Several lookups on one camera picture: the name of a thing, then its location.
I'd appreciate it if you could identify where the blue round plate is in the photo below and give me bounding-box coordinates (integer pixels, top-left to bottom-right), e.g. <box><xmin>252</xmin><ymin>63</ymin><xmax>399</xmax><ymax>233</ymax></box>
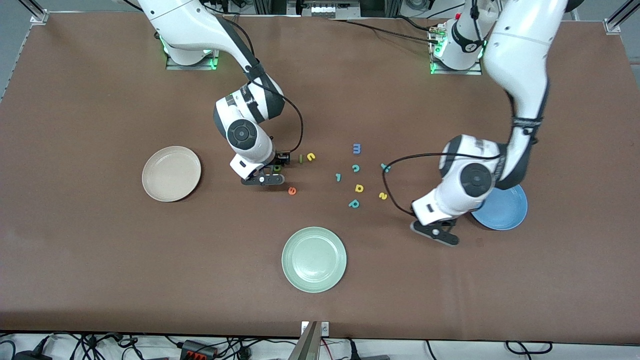
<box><xmin>471</xmin><ymin>184</ymin><xmax>529</xmax><ymax>231</ymax></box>

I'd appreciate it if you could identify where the pale green round plate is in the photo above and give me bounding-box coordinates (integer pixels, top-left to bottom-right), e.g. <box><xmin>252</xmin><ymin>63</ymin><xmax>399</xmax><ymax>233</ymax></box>
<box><xmin>281</xmin><ymin>226</ymin><xmax>348</xmax><ymax>294</ymax></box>

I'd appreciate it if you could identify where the beige round plate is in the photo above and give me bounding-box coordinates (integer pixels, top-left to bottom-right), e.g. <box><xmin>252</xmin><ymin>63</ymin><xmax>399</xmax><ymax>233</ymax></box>
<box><xmin>141</xmin><ymin>145</ymin><xmax>202</xmax><ymax>203</ymax></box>

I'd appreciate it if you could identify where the silver connector box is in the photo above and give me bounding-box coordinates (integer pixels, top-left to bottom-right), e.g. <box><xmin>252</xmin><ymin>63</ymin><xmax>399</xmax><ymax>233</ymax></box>
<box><xmin>310</xmin><ymin>3</ymin><xmax>352</xmax><ymax>19</ymax></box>

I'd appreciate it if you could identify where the black red power strip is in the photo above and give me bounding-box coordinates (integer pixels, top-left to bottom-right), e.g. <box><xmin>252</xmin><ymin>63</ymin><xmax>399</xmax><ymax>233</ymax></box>
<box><xmin>180</xmin><ymin>340</ymin><xmax>219</xmax><ymax>360</ymax></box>

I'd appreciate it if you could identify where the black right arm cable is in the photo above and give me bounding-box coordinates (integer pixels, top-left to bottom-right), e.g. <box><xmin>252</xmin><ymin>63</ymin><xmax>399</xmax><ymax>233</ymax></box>
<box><xmin>220</xmin><ymin>15</ymin><xmax>304</xmax><ymax>157</ymax></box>

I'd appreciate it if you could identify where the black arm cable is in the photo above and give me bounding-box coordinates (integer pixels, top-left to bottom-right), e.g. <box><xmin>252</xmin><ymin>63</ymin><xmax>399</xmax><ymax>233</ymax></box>
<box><xmin>386</xmin><ymin>152</ymin><xmax>503</xmax><ymax>217</ymax></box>
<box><xmin>220</xmin><ymin>15</ymin><xmax>304</xmax><ymax>157</ymax></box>

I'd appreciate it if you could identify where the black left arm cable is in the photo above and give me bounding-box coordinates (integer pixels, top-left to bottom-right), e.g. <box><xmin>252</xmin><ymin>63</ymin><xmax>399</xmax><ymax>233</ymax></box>
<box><xmin>386</xmin><ymin>152</ymin><xmax>503</xmax><ymax>217</ymax></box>

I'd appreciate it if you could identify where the black looped floor cable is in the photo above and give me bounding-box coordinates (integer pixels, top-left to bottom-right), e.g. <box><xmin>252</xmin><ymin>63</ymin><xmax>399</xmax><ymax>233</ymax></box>
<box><xmin>504</xmin><ymin>340</ymin><xmax>554</xmax><ymax>355</ymax></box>

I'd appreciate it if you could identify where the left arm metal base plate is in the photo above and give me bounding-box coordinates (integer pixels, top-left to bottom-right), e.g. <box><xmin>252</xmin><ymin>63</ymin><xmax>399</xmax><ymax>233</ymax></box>
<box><xmin>430</xmin><ymin>35</ymin><xmax>484</xmax><ymax>76</ymax></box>

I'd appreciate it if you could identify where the black ribbed table cable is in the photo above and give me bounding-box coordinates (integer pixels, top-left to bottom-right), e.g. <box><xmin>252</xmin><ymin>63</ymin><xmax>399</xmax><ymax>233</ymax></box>
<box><xmin>327</xmin><ymin>18</ymin><xmax>442</xmax><ymax>45</ymax></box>

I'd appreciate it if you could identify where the grey metal camera post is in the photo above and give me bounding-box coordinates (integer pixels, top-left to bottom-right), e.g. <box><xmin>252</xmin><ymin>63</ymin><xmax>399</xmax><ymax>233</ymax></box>
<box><xmin>289</xmin><ymin>321</ymin><xmax>321</xmax><ymax>360</ymax></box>

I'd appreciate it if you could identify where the thin black table cable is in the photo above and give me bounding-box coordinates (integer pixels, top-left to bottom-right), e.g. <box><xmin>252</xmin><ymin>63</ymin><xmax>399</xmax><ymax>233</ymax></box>
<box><xmin>392</xmin><ymin>15</ymin><xmax>441</xmax><ymax>34</ymax></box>

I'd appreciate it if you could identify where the aluminium frame corner profile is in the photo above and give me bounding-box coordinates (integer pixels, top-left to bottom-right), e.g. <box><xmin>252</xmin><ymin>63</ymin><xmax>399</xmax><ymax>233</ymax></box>
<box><xmin>19</xmin><ymin>0</ymin><xmax>49</xmax><ymax>26</ymax></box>
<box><xmin>603</xmin><ymin>0</ymin><xmax>640</xmax><ymax>35</ymax></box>

